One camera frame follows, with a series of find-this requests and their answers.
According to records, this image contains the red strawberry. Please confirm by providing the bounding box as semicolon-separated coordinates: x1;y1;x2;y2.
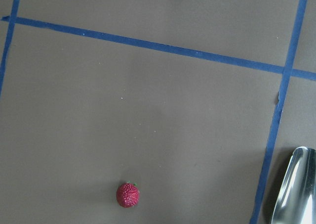
116;182;140;208

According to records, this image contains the metal ice scoop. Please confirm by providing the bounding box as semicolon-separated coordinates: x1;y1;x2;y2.
271;146;316;224

